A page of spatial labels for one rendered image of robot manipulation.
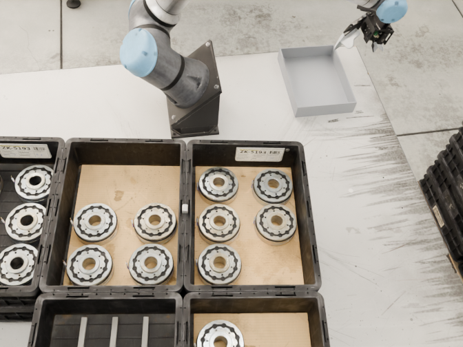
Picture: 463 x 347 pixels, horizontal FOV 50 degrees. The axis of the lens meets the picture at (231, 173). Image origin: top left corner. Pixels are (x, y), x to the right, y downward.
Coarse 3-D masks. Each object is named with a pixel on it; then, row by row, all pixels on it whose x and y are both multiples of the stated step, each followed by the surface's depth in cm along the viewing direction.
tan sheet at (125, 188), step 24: (96, 168) 131; (120, 168) 131; (144, 168) 132; (168, 168) 132; (96, 192) 127; (120, 192) 127; (144, 192) 128; (168, 192) 128; (120, 216) 124; (72, 240) 119; (120, 240) 120; (120, 264) 117
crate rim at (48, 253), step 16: (144, 144) 124; (160, 144) 125; (176, 144) 125; (64, 160) 120; (64, 176) 117; (48, 240) 108; (48, 256) 108; (48, 272) 105; (176, 272) 106; (48, 288) 102; (64, 288) 103; (96, 288) 103; (112, 288) 103; (128, 288) 104; (144, 288) 104; (160, 288) 104; (176, 288) 104
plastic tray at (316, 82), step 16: (288, 48) 172; (304, 48) 173; (320, 48) 175; (288, 64) 174; (304, 64) 175; (320, 64) 175; (336, 64) 173; (288, 80) 165; (304, 80) 171; (320, 80) 171; (336, 80) 172; (304, 96) 166; (320, 96) 167; (336, 96) 167; (352, 96) 163; (304, 112) 160; (320, 112) 162; (336, 112) 163
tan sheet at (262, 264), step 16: (240, 176) 133; (240, 192) 130; (240, 208) 127; (256, 208) 128; (240, 224) 125; (240, 240) 122; (256, 240) 123; (240, 256) 120; (256, 256) 120; (272, 256) 121; (288, 256) 121; (240, 272) 118; (256, 272) 118; (272, 272) 118; (288, 272) 119
